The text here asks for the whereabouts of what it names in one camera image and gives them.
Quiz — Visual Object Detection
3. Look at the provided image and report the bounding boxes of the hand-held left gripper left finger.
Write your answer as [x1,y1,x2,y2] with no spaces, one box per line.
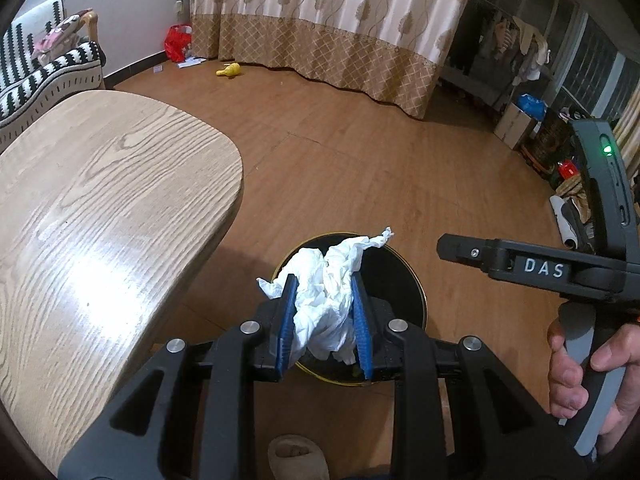
[57,272,301,480]

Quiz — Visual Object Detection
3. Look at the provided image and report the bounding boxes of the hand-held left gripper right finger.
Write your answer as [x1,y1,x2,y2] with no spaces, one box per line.
[345,272,588,480]

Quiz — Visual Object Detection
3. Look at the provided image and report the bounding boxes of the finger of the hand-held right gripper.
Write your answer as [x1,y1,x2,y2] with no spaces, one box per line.
[436,233,506,281]

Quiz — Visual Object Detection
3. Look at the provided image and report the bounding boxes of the white tissue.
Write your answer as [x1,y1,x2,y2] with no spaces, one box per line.
[256,227,394,366]

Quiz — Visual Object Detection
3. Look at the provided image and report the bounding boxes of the round black trash bin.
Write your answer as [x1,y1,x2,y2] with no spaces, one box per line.
[270,232,430,387]

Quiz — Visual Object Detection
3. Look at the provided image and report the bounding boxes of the person's right hand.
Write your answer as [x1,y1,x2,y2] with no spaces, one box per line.
[547,310,640,436]

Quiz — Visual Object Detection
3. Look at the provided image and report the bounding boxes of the dark woven basket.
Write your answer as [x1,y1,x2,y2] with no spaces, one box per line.
[520,109,577,177]

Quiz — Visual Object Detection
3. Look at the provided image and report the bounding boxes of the blue plastic bag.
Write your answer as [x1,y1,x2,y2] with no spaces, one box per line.
[517,93,549,120]

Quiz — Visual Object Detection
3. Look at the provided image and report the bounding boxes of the cardboard box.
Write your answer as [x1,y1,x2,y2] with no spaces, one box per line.
[494,102,537,150]

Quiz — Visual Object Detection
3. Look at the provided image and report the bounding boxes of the beige slipper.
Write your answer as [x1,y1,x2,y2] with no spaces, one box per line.
[267,435,331,480]

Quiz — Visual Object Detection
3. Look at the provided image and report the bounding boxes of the hanging clothes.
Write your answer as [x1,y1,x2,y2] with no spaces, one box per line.
[492,14,552,82]

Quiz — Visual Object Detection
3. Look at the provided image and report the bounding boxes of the beige patterned curtain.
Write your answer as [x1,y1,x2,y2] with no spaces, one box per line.
[189,0,481,121]

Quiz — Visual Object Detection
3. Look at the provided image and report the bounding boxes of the red plastic bag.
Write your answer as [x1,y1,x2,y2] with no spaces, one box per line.
[165,24,194,64]

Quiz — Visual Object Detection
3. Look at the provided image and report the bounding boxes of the black white striped sofa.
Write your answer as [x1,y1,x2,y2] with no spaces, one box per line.
[0,0,106,142]

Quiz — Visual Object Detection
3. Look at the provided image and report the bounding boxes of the pink printed cushion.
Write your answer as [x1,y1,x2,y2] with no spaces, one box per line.
[31,11,94,57]

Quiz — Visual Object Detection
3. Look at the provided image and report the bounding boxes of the wooden frame sofa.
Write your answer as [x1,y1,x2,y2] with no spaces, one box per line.
[80,9,106,92]

